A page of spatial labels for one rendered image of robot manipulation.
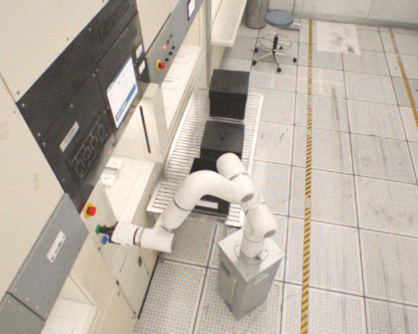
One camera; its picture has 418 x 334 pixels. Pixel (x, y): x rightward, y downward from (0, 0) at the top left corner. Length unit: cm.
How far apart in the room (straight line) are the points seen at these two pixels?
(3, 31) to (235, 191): 83
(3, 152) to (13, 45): 27
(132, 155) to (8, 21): 141
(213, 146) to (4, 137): 154
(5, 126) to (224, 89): 178
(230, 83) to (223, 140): 48
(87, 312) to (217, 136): 135
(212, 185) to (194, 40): 222
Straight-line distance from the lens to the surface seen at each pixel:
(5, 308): 117
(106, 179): 215
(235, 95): 250
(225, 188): 123
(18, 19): 103
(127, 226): 153
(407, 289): 307
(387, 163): 378
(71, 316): 185
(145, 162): 222
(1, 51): 98
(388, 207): 342
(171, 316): 263
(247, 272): 191
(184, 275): 272
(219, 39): 348
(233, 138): 235
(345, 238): 307
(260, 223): 158
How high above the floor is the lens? 251
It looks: 50 degrees down
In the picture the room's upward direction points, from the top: straight up
